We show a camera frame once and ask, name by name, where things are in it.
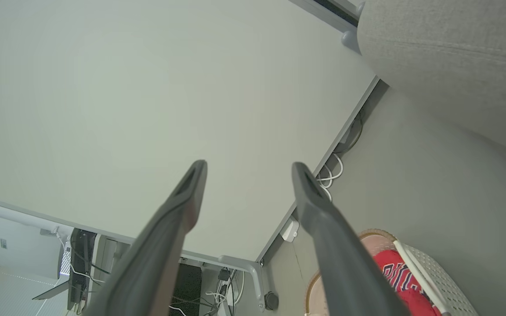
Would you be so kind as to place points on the white perforated laundry basket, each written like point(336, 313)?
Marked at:
point(450, 281)

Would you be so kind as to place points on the black computer tower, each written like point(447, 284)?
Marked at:
point(188, 285)

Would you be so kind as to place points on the grey partition foot bracket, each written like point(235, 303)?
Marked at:
point(253, 272)
point(349, 39)

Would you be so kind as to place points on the white partition panel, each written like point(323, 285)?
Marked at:
point(147, 87)

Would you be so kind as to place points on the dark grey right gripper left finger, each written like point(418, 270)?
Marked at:
point(156, 245)

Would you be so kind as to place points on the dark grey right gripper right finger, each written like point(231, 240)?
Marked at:
point(341, 259)

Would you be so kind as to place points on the small white wall box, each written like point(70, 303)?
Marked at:
point(290, 231)

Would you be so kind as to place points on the black monitor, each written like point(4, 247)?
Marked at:
point(79, 263)

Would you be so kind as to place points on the black round caster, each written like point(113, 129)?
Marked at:
point(271, 301)

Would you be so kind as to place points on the red and white garment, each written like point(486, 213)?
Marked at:
point(411, 299)

